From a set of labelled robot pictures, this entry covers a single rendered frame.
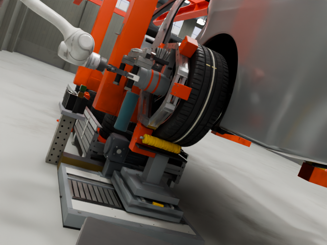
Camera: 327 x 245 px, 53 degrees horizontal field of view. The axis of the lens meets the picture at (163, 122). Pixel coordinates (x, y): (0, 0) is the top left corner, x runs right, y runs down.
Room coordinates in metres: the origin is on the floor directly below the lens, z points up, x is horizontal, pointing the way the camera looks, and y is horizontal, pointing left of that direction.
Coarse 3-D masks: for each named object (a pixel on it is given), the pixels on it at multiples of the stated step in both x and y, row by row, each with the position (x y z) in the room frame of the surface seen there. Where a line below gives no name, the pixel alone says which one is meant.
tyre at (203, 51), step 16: (192, 64) 1.91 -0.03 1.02; (208, 64) 1.91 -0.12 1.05; (224, 64) 1.99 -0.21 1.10; (192, 80) 1.84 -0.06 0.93; (208, 80) 1.88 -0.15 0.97; (224, 80) 1.93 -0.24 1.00; (192, 96) 1.82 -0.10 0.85; (224, 96) 1.90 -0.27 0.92; (176, 112) 1.88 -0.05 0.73; (192, 112) 1.85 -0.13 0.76; (208, 112) 1.88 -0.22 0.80; (160, 128) 2.00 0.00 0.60; (176, 128) 1.90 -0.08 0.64; (192, 128) 1.91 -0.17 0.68; (208, 128) 1.92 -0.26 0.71; (192, 144) 2.03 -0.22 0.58
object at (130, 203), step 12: (120, 180) 2.14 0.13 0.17; (120, 192) 2.06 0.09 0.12; (132, 192) 2.02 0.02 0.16; (132, 204) 1.87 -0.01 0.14; (144, 204) 1.90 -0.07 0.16; (156, 204) 1.93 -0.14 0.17; (168, 204) 2.02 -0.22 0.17; (156, 216) 1.94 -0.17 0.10; (168, 216) 1.97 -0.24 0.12; (180, 216) 2.00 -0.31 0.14
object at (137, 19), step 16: (144, 0) 2.42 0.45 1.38; (128, 16) 2.41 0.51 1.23; (144, 16) 2.43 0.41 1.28; (128, 32) 2.41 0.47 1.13; (144, 32) 2.45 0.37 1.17; (128, 48) 2.43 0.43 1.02; (112, 64) 2.40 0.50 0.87; (112, 80) 2.41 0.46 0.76; (96, 96) 2.50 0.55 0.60; (112, 96) 2.43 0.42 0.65; (112, 112) 2.45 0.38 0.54
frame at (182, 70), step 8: (176, 48) 1.98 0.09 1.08; (176, 56) 1.94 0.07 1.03; (184, 56) 1.95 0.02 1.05; (152, 64) 2.29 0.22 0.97; (176, 64) 1.90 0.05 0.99; (184, 64) 1.91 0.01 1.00; (176, 72) 1.85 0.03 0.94; (184, 72) 1.85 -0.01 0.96; (176, 80) 1.84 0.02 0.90; (184, 80) 1.86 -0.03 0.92; (144, 96) 2.30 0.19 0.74; (168, 96) 1.84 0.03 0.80; (144, 104) 2.30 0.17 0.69; (168, 104) 1.84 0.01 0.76; (144, 112) 2.24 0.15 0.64; (160, 112) 1.88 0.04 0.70; (168, 112) 1.88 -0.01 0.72; (144, 120) 2.06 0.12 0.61; (152, 120) 1.93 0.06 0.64; (160, 120) 1.94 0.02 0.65; (152, 128) 1.99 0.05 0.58
